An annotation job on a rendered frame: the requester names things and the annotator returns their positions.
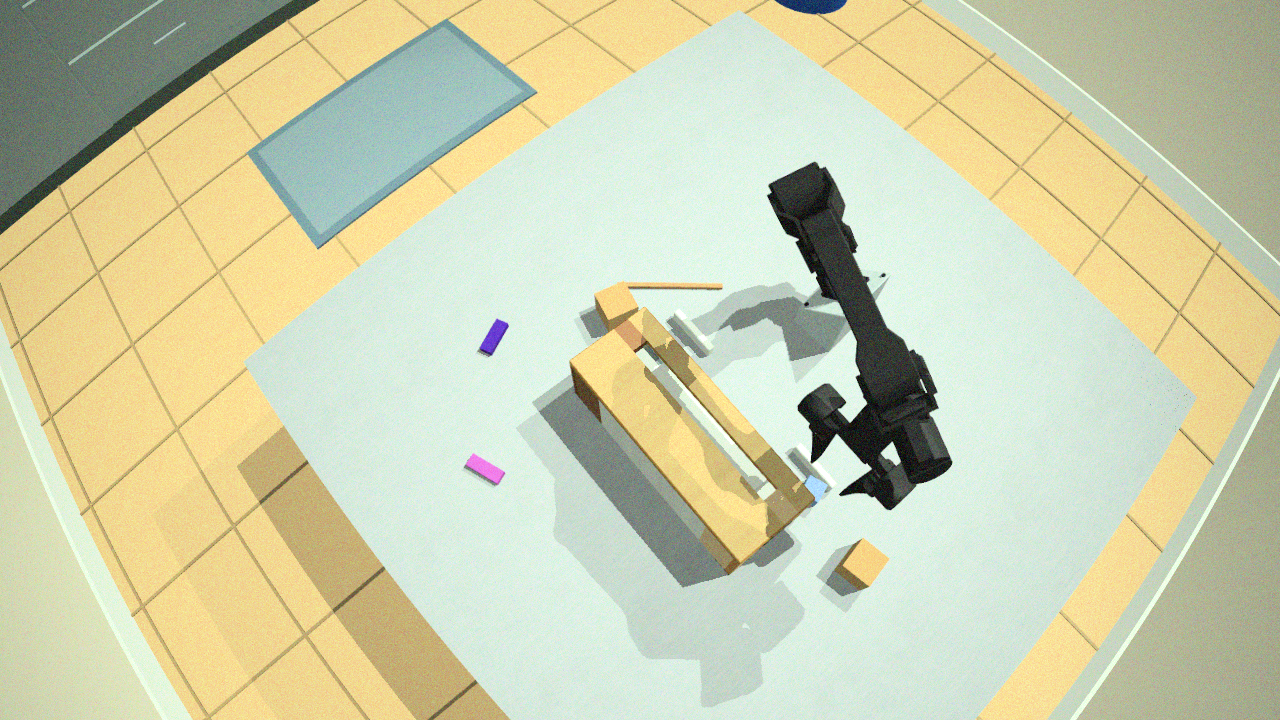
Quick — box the pink rectangular block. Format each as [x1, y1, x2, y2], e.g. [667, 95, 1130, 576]
[466, 454, 506, 486]

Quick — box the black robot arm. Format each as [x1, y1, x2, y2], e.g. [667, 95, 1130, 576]
[767, 161, 952, 484]

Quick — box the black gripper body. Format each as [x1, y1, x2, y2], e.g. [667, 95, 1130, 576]
[797, 383, 916, 510]

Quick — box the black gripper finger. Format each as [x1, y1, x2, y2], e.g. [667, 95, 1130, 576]
[838, 469, 876, 497]
[809, 424, 836, 464]

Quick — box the small purple block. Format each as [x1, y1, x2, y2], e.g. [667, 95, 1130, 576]
[480, 319, 509, 355]

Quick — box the blue block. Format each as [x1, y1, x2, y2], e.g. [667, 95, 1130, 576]
[804, 475, 827, 506]

